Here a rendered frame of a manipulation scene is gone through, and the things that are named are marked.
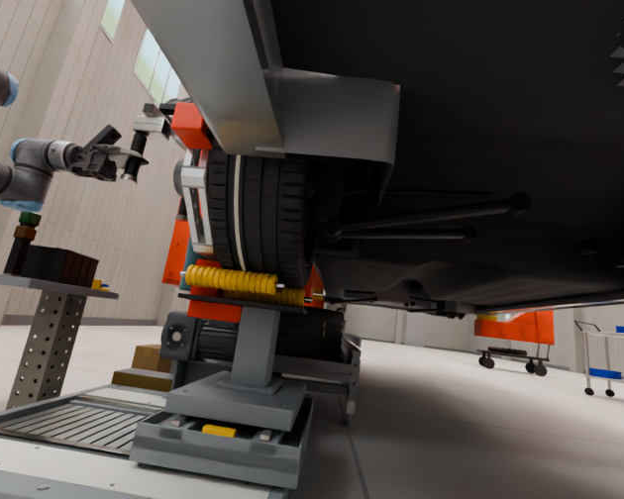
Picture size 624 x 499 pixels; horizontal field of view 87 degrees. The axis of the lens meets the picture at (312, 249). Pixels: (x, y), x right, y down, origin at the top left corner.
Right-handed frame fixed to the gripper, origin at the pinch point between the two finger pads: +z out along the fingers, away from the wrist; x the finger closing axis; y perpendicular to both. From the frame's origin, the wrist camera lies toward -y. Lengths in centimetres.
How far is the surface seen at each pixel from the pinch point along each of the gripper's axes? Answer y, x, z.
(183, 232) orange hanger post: 6, -60, -13
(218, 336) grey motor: 49, -41, 18
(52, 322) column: 52, -30, -38
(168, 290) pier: 6, -616, -302
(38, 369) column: 68, -30, -38
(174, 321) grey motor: 46, -39, 2
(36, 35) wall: -231, -194, -297
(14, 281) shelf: 40, -11, -37
